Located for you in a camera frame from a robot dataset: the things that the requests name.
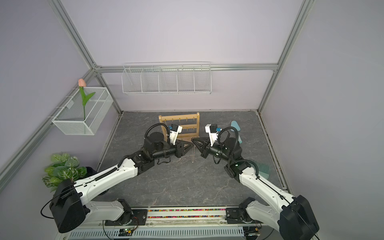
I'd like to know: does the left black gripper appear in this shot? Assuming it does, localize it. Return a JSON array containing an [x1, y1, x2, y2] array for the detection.
[[153, 139, 195, 160]]

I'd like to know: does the small silver jewelry piece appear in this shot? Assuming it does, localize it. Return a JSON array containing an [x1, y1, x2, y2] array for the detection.
[[192, 146, 195, 163]]

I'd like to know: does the wooden jewelry display stand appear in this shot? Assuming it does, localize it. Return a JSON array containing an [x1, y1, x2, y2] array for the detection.
[[159, 113, 200, 142]]

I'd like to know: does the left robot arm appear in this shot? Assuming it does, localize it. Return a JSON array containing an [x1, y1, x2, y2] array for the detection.
[[49, 124, 194, 233]]

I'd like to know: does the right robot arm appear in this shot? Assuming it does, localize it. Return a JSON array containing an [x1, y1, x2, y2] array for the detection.
[[192, 124, 320, 240]]

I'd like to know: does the teal garden trowel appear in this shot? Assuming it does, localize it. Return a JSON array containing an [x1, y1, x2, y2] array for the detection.
[[231, 121, 243, 144]]

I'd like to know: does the pink artificial tulip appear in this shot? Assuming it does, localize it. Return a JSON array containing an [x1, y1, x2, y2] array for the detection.
[[78, 79, 95, 121]]

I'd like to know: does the green leafy artificial plant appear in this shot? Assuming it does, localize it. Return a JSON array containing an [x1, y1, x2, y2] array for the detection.
[[42, 153, 88, 192]]

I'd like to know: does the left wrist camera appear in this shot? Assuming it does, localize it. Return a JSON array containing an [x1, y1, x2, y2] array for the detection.
[[169, 124, 183, 145]]

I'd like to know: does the white wire wall shelf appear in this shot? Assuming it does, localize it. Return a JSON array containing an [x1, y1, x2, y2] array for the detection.
[[121, 62, 212, 95]]

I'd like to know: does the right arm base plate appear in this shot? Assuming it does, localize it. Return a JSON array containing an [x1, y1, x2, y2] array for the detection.
[[225, 207, 260, 224]]

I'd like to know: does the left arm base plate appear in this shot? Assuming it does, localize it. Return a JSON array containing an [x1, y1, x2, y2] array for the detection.
[[105, 209, 148, 226]]

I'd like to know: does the white slotted cable duct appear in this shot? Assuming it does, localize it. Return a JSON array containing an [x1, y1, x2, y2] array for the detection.
[[67, 226, 245, 240]]

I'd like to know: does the white mesh wall basket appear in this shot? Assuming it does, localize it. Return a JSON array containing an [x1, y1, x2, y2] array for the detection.
[[52, 87, 114, 136]]

